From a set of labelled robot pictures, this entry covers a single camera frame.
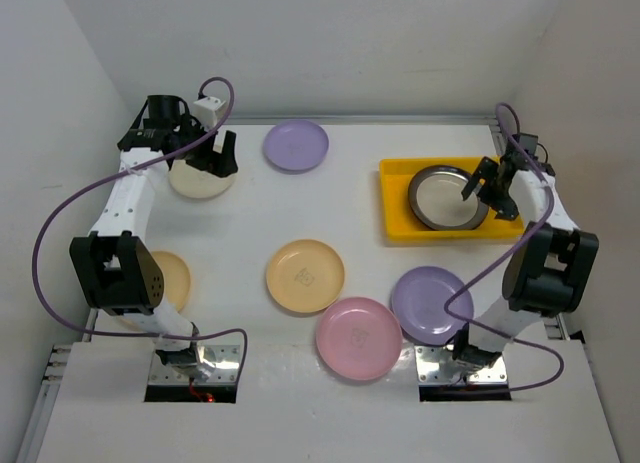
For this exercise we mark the pink plate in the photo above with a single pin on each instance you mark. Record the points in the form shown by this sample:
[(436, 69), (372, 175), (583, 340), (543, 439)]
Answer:
[(359, 339)]

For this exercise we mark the yellow plate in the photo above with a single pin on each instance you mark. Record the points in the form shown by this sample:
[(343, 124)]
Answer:
[(177, 278), (305, 276)]

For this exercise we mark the dark-rimmed plate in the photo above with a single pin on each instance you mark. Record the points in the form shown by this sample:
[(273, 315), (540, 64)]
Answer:
[(435, 198)]

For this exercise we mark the yellow plastic bin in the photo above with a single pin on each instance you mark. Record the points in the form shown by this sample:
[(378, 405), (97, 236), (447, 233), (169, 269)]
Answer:
[(403, 227)]

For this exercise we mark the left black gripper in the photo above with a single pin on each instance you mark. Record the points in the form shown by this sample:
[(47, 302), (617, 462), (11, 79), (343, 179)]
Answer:
[(222, 162)]

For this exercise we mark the purple plate at back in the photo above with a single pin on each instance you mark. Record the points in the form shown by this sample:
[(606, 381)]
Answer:
[(296, 145)]

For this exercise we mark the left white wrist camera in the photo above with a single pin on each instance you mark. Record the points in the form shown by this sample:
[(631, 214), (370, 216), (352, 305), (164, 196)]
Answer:
[(208, 110)]

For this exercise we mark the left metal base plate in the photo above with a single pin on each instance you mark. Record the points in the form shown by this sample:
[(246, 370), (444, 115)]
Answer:
[(222, 363)]

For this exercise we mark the purple plate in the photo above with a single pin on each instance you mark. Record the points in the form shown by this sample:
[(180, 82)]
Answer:
[(418, 300), (296, 145)]

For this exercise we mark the metal base plate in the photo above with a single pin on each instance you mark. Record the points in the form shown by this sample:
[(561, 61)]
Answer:
[(222, 363), (435, 367)]

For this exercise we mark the purple plate front right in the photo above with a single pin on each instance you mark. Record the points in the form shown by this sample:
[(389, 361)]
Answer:
[(418, 300)]

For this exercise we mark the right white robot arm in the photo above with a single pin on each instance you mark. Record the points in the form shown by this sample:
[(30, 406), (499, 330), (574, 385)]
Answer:
[(546, 273)]

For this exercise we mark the yellow plate centre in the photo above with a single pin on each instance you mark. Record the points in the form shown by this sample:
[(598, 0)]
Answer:
[(305, 276)]

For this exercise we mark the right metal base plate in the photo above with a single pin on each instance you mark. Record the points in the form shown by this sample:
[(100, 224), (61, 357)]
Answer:
[(435, 367)]

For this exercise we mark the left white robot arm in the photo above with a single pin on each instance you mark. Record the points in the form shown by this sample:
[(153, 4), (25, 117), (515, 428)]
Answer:
[(116, 271)]

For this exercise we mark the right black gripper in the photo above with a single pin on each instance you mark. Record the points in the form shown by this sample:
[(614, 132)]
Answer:
[(487, 169)]

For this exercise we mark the yellow plate left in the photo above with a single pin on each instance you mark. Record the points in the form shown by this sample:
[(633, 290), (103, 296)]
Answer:
[(177, 278)]

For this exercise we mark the cream plate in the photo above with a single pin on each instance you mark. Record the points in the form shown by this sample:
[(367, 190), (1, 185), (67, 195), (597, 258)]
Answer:
[(192, 183)]

